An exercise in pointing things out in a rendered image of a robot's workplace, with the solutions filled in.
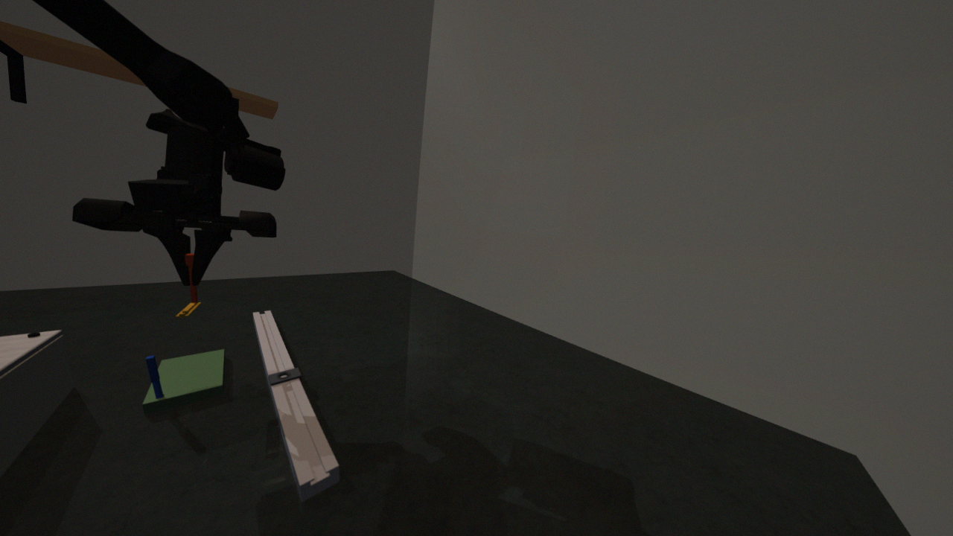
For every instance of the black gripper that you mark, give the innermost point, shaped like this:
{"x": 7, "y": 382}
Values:
{"x": 116, "y": 215}

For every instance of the grey aluminum rail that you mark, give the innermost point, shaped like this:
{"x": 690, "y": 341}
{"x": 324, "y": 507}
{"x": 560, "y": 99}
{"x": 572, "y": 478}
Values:
{"x": 312, "y": 461}

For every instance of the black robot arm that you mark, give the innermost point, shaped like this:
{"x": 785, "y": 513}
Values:
{"x": 203, "y": 103}

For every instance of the dark blue pin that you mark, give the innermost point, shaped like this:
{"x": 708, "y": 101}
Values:
{"x": 154, "y": 376}

